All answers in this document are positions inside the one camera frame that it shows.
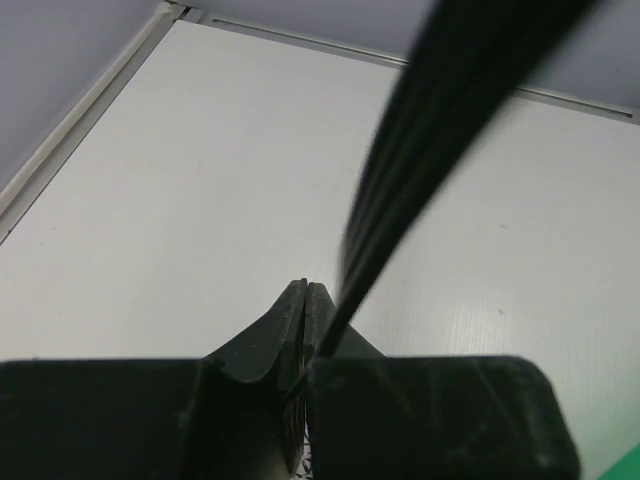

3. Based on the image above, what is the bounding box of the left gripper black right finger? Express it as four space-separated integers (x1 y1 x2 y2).
303 283 582 479

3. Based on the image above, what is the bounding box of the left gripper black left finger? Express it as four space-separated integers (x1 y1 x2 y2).
1 280 306 479

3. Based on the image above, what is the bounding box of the black cable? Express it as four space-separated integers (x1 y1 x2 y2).
282 0 601 406

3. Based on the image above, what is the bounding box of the green plastic bin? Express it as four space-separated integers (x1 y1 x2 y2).
599 445 640 480

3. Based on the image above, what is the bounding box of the aluminium table edge frame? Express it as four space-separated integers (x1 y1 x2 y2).
0 0 636 246

